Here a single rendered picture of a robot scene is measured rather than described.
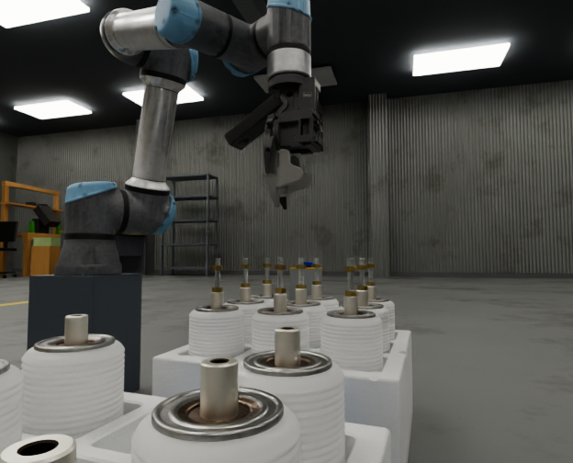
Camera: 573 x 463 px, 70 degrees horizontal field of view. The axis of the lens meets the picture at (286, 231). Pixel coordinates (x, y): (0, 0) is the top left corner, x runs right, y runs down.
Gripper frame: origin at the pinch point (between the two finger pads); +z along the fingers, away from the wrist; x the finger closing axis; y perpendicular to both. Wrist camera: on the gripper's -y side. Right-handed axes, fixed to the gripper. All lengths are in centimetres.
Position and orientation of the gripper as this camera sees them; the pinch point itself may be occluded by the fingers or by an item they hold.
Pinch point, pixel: (277, 200)
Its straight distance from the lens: 70.0
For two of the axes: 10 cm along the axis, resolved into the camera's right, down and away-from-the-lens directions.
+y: 9.4, -0.2, -3.4
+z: 0.0, 10.0, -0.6
